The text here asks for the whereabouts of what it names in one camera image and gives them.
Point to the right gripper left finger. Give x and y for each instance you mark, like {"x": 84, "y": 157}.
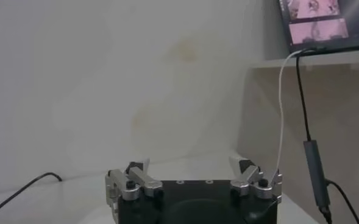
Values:
{"x": 136, "y": 179}

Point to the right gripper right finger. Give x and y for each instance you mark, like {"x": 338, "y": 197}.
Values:
{"x": 252, "y": 179}

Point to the grey usb adapter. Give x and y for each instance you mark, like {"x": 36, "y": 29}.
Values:
{"x": 316, "y": 173}

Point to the white side desk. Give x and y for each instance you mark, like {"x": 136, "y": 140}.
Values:
{"x": 343, "y": 59}

